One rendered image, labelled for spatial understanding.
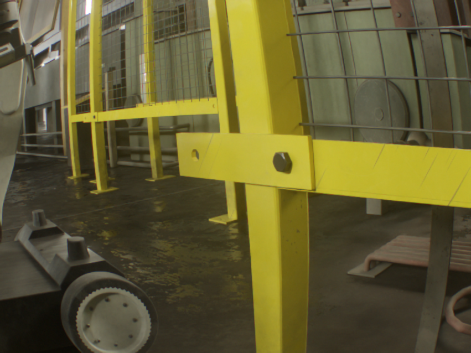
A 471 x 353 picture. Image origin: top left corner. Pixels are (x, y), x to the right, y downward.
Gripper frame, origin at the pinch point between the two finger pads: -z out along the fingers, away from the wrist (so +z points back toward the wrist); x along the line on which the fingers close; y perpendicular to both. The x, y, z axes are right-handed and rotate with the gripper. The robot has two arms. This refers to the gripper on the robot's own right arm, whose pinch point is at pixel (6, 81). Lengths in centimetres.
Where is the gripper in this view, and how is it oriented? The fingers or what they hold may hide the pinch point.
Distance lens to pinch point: 90.7
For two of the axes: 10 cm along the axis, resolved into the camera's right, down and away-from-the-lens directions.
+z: -2.5, -9.3, -2.6
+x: 7.9, -3.5, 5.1
